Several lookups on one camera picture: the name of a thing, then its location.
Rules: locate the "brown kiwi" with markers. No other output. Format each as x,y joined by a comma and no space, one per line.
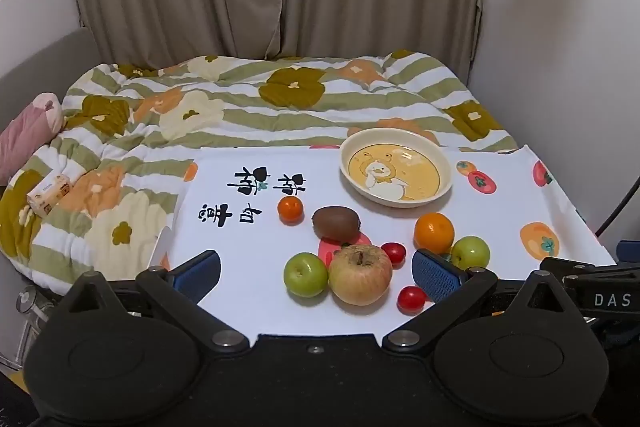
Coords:
336,223

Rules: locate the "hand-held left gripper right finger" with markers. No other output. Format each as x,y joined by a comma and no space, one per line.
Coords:
434,277

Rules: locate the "red yellow apple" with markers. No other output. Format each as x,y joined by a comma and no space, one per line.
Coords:
360,277

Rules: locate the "grey padded headboard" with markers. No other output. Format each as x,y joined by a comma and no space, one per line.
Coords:
45,62

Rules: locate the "small mandarin orange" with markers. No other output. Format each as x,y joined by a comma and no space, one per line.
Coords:
290,210

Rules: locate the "white printed cloth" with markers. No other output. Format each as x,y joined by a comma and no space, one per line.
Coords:
250,247

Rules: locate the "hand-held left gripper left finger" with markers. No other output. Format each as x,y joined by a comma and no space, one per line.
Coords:
200,276

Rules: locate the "large orange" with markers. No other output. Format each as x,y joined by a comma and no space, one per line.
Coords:
433,232

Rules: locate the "small tissue pack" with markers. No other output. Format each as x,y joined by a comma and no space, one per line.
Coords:
50,194

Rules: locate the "pink plush toy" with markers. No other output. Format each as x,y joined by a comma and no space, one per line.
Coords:
25,132

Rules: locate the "cream duck print bowl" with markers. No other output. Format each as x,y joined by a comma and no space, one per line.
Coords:
395,172

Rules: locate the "green apple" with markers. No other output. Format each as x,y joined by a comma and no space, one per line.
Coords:
305,276
471,252

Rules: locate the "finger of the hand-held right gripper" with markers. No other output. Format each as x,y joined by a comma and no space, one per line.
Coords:
575,267

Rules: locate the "red cherry tomato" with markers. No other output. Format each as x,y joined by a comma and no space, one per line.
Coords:
394,253
411,298

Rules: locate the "floral striped blanket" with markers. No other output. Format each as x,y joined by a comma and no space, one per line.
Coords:
240,107

